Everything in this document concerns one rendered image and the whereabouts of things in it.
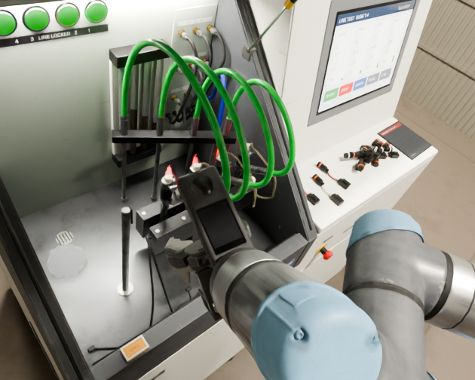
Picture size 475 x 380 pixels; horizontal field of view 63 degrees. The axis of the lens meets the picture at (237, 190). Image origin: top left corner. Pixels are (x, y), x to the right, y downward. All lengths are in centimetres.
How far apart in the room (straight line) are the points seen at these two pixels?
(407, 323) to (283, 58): 76
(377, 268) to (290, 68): 72
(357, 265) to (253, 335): 16
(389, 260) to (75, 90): 81
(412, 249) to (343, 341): 18
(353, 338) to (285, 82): 84
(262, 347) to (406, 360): 13
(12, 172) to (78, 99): 24
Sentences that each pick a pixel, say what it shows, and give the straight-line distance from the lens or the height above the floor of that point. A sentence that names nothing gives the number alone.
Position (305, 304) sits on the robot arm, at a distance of 26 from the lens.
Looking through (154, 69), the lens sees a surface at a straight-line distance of 107.
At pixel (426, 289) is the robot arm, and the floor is 150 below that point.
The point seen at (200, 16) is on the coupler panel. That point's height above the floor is 134.
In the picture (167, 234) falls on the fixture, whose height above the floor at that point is 97.
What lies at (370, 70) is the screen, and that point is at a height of 122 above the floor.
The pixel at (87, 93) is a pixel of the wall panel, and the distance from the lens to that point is 102.
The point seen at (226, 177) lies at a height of 130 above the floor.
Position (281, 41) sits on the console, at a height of 136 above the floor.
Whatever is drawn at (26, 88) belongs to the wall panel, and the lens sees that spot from 96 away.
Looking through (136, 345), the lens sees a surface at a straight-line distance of 88.
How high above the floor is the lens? 179
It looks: 47 degrees down
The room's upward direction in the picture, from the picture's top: 18 degrees clockwise
